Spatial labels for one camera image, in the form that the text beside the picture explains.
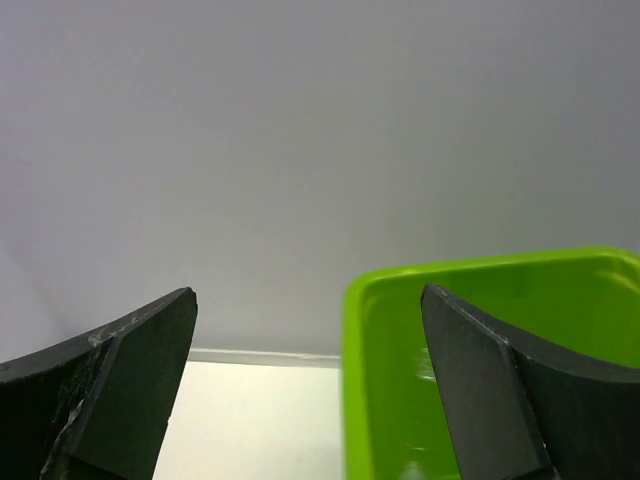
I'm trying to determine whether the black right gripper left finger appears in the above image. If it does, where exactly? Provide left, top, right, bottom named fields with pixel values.
left=1, top=287, right=197, bottom=479

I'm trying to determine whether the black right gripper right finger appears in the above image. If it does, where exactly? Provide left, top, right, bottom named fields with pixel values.
left=421, top=284, right=639, bottom=480

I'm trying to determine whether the green plastic bin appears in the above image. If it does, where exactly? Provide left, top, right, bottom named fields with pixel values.
left=342, top=246, right=639, bottom=479

